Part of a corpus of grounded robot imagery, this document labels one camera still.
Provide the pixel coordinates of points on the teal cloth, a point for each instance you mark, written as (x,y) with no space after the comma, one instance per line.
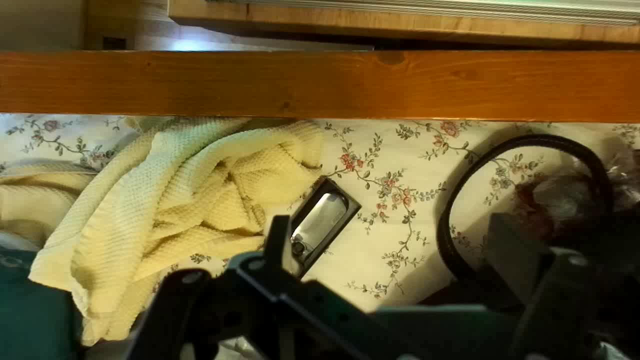
(37,322)

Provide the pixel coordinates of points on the wooden bed footboard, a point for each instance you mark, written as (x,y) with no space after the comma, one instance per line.
(480,84)

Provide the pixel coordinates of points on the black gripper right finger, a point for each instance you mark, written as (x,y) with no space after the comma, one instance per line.
(578,301)

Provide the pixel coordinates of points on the small black framed mirror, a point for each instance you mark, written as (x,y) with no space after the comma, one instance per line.
(318,222)

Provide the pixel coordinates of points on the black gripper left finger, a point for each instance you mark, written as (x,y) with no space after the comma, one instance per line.
(256,298)

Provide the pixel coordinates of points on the floral bed sheet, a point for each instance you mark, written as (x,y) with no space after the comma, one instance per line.
(396,170)

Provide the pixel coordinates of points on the cream knit blanket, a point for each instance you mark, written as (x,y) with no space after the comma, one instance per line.
(109,237)

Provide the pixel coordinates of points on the black toiletry bag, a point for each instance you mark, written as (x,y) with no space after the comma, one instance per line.
(569,211)

